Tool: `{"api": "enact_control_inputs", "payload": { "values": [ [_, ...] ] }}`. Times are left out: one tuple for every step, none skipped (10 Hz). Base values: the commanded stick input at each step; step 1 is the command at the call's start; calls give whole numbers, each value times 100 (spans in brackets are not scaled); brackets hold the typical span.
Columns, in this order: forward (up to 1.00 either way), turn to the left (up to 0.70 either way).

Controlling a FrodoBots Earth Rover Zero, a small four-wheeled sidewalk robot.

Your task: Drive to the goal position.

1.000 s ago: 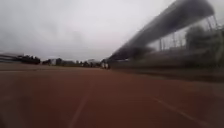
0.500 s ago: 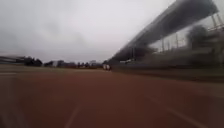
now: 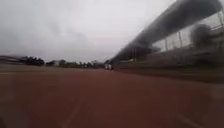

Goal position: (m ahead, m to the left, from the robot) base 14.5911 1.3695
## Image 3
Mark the red running track surface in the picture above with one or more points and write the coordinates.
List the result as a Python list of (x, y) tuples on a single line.
[(100, 100)]

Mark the low building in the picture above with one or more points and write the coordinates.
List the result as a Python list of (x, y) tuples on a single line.
[(10, 59)]

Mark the group of people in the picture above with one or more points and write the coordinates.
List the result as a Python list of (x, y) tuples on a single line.
[(108, 67)]

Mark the row of trees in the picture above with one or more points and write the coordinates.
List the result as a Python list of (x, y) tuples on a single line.
[(60, 62)]

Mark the grandstand building with roof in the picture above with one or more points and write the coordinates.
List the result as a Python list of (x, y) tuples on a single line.
[(173, 43)]

